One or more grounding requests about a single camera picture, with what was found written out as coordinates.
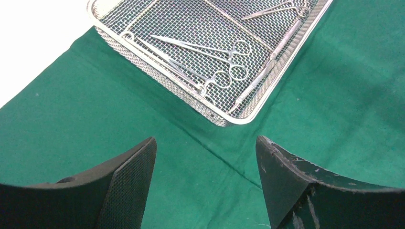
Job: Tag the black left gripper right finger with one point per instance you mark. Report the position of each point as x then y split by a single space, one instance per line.
302 195

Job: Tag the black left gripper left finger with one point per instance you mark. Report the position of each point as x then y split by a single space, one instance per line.
111 195

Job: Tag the dark green surgical drape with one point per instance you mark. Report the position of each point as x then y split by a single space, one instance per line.
340 105

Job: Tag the surgical forceps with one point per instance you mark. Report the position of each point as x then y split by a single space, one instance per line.
240 47

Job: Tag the metal mesh instrument tray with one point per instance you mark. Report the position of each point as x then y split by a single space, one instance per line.
127 26

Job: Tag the surgical scissors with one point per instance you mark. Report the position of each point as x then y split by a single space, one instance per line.
302 11

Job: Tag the steel scalpel handle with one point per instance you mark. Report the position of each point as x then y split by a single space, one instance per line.
268 66

